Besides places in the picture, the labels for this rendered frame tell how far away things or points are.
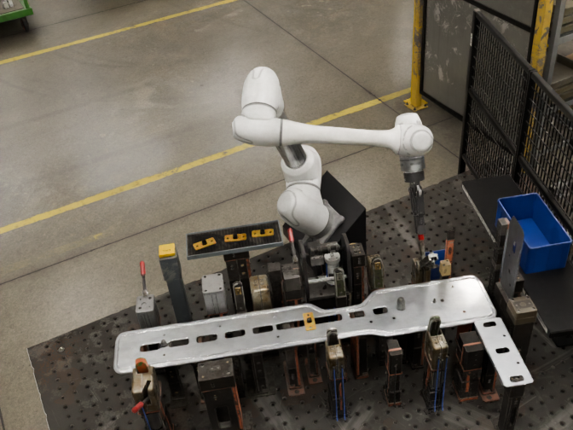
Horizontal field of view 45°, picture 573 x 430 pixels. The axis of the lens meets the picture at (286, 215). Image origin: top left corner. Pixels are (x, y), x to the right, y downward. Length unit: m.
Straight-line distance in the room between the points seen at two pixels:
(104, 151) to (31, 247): 1.15
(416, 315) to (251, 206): 2.35
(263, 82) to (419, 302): 0.99
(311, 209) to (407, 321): 0.73
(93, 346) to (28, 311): 1.39
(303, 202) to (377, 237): 0.52
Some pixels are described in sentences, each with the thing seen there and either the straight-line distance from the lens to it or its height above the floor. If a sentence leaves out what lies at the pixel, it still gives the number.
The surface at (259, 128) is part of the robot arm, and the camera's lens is 2.48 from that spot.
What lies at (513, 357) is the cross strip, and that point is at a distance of 2.46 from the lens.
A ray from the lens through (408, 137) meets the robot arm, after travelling 2.34.
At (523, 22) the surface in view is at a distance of 4.51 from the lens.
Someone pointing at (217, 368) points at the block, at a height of 1.03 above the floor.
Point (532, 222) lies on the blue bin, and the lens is 2.93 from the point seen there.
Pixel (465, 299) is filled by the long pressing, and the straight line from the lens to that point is 2.61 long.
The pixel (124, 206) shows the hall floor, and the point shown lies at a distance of 4.93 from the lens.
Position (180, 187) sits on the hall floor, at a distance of 4.99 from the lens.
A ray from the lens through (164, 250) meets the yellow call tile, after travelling 2.66.
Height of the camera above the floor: 2.86
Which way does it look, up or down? 39 degrees down
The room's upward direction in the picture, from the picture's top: 6 degrees counter-clockwise
